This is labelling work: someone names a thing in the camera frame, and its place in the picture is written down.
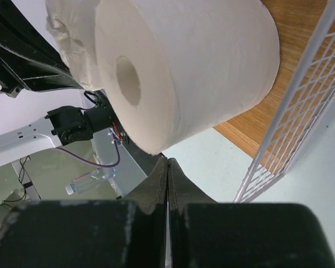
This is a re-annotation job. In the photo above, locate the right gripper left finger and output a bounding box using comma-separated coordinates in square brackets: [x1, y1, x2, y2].
[0, 157, 168, 267]

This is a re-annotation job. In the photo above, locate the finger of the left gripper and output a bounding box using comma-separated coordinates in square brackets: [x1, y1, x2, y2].
[0, 1, 81, 98]

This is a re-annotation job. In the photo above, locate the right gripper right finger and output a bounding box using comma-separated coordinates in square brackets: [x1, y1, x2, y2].
[167, 158, 335, 267]

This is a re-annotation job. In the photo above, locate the white wire wooden shelf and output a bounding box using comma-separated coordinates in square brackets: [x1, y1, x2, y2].
[216, 1, 335, 203]

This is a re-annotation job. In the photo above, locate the unwrapped white paper roll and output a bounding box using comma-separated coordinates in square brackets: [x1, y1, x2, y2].
[95, 1, 280, 155]

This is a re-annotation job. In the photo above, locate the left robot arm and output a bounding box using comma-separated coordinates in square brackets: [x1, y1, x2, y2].
[0, 1, 117, 166]

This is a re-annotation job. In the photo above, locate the clear plastic water bottle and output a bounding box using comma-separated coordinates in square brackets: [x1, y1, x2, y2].
[65, 167, 116, 195]

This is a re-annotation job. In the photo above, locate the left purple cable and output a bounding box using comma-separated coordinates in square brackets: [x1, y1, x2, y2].
[54, 139, 121, 169]

